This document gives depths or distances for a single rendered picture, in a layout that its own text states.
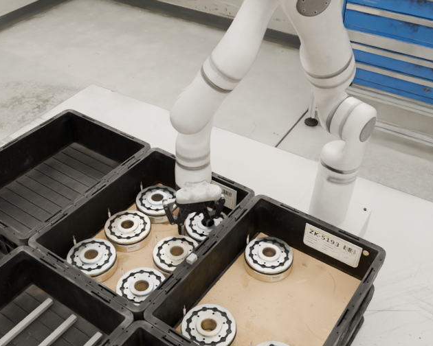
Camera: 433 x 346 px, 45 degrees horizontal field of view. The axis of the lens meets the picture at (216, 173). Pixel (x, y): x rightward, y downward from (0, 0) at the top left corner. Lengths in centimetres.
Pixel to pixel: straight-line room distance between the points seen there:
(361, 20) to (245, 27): 192
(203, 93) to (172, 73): 265
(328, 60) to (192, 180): 35
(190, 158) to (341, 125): 33
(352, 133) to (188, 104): 37
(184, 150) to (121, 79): 254
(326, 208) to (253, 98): 209
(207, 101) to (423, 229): 79
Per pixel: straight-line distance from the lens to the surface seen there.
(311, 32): 86
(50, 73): 371
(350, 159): 117
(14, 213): 134
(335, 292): 113
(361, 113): 112
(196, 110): 94
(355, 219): 135
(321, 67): 94
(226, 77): 90
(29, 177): 143
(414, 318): 131
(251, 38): 89
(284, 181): 156
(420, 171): 292
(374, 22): 276
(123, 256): 117
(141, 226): 119
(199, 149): 101
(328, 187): 123
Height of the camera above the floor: 169
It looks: 39 degrees down
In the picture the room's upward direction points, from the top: 1 degrees clockwise
